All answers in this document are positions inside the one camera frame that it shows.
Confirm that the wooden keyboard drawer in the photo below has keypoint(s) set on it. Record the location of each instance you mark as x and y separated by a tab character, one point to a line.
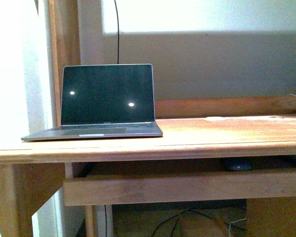
130	189

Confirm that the wooden desk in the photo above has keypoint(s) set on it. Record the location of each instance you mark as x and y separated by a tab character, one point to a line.
198	136

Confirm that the grey open laptop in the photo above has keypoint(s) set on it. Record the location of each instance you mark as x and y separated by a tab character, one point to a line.
105	101

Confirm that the dark grey computer mouse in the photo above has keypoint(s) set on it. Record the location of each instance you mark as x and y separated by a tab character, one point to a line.
237	166

